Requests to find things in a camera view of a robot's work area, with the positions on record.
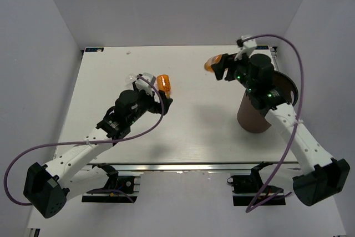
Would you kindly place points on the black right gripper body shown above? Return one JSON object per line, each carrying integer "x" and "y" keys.
{"x": 239, "y": 72}

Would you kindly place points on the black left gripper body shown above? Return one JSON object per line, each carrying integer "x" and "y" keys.
{"x": 145, "y": 102}

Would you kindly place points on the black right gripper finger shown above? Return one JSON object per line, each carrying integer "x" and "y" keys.
{"x": 227, "y": 60}
{"x": 219, "y": 70}

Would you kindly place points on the orange bottle with barcode label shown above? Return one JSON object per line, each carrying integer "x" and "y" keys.
{"x": 211, "y": 61}

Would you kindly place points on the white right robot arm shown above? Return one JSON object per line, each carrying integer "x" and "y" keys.
{"x": 322, "y": 175}

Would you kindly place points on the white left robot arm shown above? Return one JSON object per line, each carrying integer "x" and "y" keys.
{"x": 49, "y": 186}

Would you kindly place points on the dark brown round bin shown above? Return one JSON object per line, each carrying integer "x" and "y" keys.
{"x": 250, "y": 119}

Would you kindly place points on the orange bottle with patterned label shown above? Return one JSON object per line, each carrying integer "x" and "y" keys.
{"x": 163, "y": 83}

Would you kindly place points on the clear bottle with blue label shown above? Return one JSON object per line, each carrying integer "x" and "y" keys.
{"x": 131, "y": 79}

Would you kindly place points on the blue sticker left corner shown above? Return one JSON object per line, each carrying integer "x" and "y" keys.
{"x": 93, "y": 50}

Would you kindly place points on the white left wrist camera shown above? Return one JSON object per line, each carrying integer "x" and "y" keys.
{"x": 145, "y": 83}

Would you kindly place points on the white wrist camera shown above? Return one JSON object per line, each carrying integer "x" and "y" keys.
{"x": 247, "y": 44}
{"x": 145, "y": 83}

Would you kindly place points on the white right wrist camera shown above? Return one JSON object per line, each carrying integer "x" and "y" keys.
{"x": 247, "y": 44}

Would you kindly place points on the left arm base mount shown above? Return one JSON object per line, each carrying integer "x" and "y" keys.
{"x": 121, "y": 187}

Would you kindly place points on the aluminium table front rail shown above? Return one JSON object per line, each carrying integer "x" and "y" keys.
{"x": 183, "y": 167}

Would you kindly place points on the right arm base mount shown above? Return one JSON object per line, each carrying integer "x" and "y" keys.
{"x": 245, "y": 187}

